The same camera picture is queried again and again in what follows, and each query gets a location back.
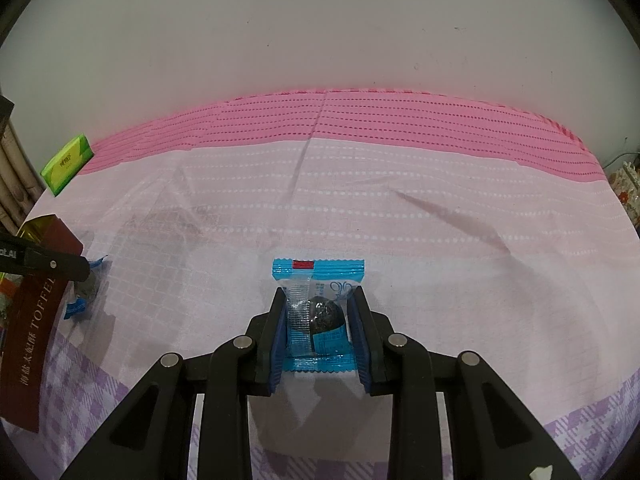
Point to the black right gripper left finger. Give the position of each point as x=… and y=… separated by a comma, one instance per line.
x=148, y=435

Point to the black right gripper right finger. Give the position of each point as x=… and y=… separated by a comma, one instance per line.
x=456, y=402

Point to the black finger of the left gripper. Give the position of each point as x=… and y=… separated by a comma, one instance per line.
x=57, y=256

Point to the small blue candy wrapper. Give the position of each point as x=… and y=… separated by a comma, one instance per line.
x=85, y=292

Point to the blue clear dark-ball snack packet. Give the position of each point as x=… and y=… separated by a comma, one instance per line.
x=316, y=296

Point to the brown toffee tin box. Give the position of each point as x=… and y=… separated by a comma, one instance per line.
x=31, y=317

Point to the green tissue pack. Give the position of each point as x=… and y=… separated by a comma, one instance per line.
x=66, y=163

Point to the pink purple checked tablecloth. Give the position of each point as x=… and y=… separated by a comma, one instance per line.
x=482, y=227

